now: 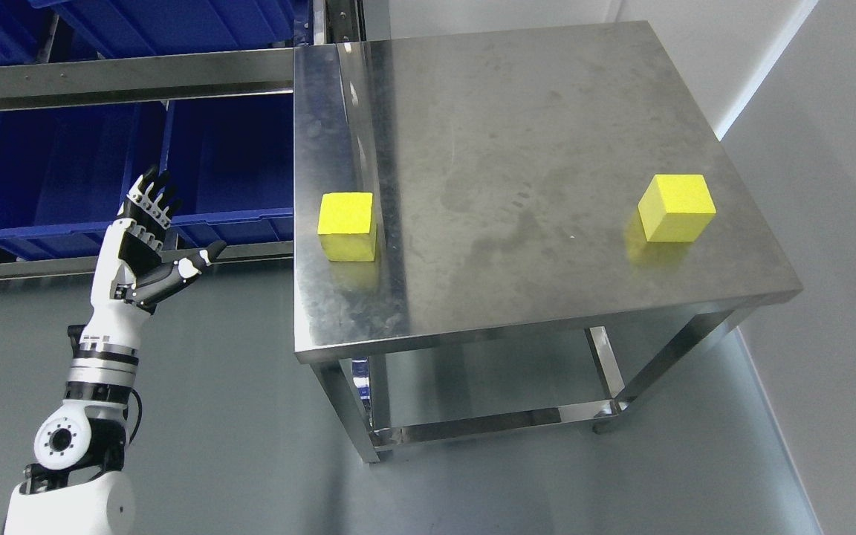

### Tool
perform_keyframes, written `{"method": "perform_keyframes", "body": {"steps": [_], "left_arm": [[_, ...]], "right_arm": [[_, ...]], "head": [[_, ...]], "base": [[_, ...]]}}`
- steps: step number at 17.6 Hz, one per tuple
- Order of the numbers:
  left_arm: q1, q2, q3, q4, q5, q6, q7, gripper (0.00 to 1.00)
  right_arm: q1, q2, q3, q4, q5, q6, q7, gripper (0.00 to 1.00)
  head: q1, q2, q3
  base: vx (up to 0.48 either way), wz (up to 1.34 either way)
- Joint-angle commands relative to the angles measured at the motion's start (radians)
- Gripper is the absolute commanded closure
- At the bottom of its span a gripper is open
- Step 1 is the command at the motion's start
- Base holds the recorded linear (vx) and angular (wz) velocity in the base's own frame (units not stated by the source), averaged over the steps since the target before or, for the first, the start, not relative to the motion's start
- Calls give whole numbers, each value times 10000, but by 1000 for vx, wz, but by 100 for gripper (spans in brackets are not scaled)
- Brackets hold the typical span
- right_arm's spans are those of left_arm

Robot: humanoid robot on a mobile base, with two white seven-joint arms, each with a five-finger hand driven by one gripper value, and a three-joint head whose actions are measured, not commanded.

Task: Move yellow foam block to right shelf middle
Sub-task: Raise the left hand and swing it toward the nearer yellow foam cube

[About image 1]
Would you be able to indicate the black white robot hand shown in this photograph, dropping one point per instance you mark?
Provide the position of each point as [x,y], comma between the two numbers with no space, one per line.
[130,269]

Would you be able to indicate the yellow foam block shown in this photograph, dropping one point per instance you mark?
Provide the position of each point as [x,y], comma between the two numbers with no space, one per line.
[676,208]
[347,227]

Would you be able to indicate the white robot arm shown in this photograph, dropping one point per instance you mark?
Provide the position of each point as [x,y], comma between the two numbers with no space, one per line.
[76,483]

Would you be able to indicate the metal shelf rack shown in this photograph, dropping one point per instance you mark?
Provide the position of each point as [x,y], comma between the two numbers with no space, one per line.
[173,77]

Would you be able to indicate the stainless steel table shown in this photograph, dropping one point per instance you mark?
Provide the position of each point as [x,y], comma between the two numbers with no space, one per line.
[506,170]

